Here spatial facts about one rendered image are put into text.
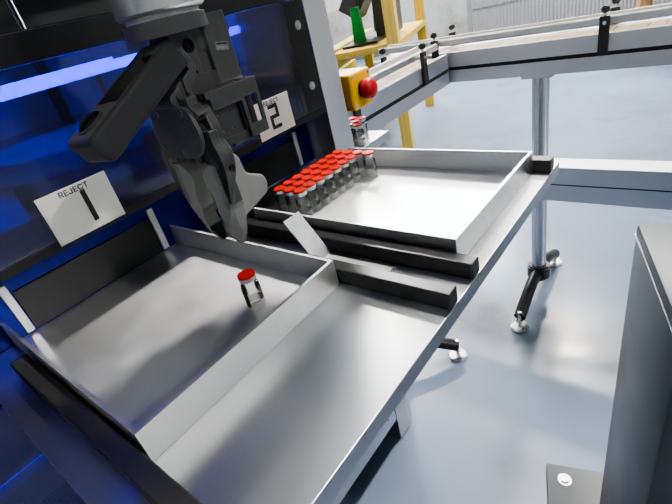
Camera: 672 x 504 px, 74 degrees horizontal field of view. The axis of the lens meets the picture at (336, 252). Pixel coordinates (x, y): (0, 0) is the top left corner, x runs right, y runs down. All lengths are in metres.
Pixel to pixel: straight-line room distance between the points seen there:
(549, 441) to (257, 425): 1.14
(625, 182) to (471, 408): 0.82
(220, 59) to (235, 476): 0.36
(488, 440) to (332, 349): 1.04
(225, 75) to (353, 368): 0.30
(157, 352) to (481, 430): 1.10
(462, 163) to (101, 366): 0.59
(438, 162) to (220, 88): 0.45
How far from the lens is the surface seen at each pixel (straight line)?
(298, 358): 0.45
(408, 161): 0.81
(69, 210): 0.61
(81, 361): 0.59
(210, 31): 0.46
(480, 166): 0.75
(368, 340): 0.44
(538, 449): 1.44
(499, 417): 1.49
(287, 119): 0.81
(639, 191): 1.59
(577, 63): 1.48
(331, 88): 0.90
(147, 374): 0.51
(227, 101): 0.44
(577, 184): 1.61
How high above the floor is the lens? 1.17
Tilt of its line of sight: 30 degrees down
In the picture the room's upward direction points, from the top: 14 degrees counter-clockwise
